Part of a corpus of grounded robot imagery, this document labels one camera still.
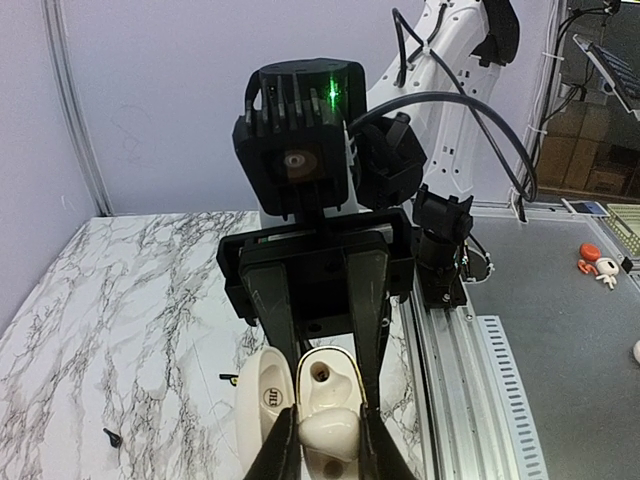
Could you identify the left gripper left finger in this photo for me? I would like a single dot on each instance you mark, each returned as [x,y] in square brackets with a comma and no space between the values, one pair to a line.
[279,458]

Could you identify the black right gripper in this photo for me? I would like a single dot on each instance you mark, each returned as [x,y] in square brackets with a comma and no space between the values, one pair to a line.
[318,270]

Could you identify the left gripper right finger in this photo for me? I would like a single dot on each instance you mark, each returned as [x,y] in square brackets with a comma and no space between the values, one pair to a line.
[379,457]

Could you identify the white earbud charging case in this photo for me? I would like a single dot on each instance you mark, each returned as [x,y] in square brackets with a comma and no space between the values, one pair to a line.
[326,377]

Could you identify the white earbud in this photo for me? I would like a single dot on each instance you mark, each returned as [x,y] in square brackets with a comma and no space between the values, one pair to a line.
[333,432]

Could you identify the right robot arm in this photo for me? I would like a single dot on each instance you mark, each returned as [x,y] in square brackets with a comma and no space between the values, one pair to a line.
[389,157]

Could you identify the black earbud with yellow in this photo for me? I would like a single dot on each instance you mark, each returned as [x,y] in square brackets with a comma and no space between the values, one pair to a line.
[230,378]

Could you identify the black earbud centre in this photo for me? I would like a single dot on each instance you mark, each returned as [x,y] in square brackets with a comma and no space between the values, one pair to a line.
[115,439]

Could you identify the red and white toy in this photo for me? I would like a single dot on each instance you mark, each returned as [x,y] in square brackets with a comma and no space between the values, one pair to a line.
[604,269]

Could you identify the aluminium front rail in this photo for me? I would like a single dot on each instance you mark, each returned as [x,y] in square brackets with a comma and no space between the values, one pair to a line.
[474,416]

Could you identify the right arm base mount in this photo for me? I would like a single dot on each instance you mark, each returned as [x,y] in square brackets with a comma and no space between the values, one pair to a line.
[446,253]

